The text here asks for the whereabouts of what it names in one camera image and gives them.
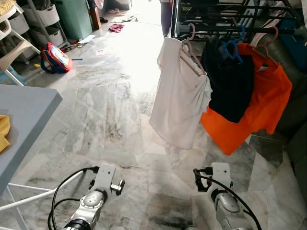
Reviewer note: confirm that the yellow cloth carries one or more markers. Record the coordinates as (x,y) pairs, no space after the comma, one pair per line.
(4,134)

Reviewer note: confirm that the black metal drying rack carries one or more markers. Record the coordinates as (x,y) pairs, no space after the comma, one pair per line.
(216,29)

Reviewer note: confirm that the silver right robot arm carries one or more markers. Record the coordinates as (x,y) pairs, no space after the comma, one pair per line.
(228,206)

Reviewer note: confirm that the orange shirt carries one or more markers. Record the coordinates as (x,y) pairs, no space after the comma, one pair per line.
(268,96)

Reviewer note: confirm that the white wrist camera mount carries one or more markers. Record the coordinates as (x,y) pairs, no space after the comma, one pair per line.
(104,175)
(221,175)

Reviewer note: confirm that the white plastic high chair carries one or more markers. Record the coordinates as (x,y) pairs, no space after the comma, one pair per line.
(14,52)

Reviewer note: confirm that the grey folding table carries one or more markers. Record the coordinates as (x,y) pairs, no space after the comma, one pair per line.
(24,124)

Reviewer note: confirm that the shelf with white baskets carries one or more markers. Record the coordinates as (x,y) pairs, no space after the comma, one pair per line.
(45,14)

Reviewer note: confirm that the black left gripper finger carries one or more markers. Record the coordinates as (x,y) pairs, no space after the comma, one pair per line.
(117,185)
(92,184)

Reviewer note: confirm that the small pink white card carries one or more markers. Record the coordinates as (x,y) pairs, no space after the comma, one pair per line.
(101,52)

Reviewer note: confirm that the black shirt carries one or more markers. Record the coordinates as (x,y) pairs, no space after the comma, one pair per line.
(230,86)

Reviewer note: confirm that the adult person legs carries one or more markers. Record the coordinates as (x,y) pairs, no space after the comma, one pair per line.
(165,19)

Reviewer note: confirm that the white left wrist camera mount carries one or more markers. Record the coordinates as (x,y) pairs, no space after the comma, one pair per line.
(104,175)

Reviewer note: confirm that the dark pink plastic hanger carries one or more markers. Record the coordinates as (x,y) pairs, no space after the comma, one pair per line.
(274,42)

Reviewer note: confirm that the green bin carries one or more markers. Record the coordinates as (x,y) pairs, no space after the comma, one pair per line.
(72,19)

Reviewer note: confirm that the blue pen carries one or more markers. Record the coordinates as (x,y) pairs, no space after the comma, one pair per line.
(76,59)

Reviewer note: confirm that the blue plastic hanger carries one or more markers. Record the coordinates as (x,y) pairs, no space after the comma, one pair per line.
(233,48)

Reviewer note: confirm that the white paper sheet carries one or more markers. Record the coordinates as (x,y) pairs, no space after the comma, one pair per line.
(86,40)

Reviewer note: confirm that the red blue school bag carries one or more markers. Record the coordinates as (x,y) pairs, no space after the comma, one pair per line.
(57,57)

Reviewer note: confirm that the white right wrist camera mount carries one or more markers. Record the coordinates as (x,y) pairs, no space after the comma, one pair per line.
(221,175)

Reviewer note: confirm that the small pink cloth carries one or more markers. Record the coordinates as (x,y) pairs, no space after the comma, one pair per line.
(116,28)

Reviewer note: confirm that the white shirt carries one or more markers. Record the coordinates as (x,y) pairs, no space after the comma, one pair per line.
(180,96)

